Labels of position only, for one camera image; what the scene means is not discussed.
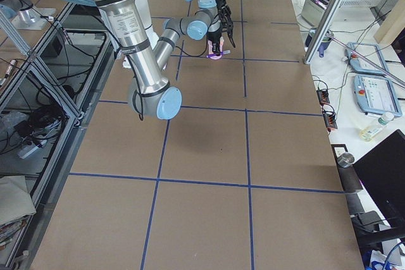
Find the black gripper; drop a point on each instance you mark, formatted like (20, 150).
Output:
(215, 36)
(224, 12)

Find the purple highlighter pen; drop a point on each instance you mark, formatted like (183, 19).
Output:
(218, 56)

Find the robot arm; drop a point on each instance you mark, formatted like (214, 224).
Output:
(150, 93)
(218, 22)

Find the pink mesh pen holder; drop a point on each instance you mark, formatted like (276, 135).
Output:
(215, 51)

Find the silver white toaster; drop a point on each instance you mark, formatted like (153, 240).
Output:
(313, 10)

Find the teach pendant tablet far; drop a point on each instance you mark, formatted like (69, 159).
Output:
(372, 52)

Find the teach pendant tablet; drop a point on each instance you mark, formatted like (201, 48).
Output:
(376, 95)
(372, 52)

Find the teach pendant tablet near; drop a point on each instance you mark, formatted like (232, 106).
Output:
(376, 95)

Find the wooden board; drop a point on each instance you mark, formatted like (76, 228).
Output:
(392, 25)

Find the small metal cup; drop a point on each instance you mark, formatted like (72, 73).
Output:
(345, 160)

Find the plastic bottle yellow liquid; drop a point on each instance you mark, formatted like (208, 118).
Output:
(372, 130)

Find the black monitor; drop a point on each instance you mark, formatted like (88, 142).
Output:
(381, 172)

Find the aluminium frame post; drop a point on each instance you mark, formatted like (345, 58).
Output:
(322, 30)

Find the green handled reacher grabber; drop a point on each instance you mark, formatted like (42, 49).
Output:
(385, 72)

